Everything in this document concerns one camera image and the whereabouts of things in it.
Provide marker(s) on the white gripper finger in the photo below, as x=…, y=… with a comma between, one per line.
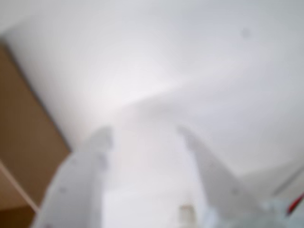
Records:
x=221, y=190
x=73, y=185

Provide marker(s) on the brown cardboard box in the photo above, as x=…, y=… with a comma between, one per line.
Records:
x=23, y=118

